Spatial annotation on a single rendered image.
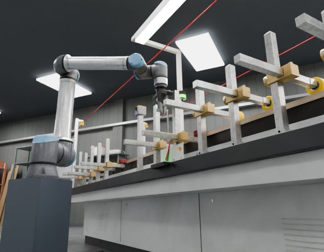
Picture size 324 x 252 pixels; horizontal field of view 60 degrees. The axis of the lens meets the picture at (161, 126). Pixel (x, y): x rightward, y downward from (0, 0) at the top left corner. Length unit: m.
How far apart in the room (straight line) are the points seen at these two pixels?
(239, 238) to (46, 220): 1.03
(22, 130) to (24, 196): 8.75
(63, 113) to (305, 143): 1.50
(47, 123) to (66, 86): 7.57
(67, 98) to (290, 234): 1.56
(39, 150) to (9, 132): 9.14
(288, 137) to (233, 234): 0.73
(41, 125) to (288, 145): 9.10
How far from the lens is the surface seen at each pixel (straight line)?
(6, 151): 10.82
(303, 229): 1.41
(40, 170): 1.78
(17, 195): 1.79
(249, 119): 1.60
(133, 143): 1.84
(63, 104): 2.06
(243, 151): 1.29
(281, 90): 1.26
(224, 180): 1.42
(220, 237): 1.76
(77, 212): 8.29
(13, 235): 1.79
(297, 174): 1.17
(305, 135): 1.12
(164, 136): 1.66
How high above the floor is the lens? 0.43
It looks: 16 degrees up
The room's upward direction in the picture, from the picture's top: 1 degrees counter-clockwise
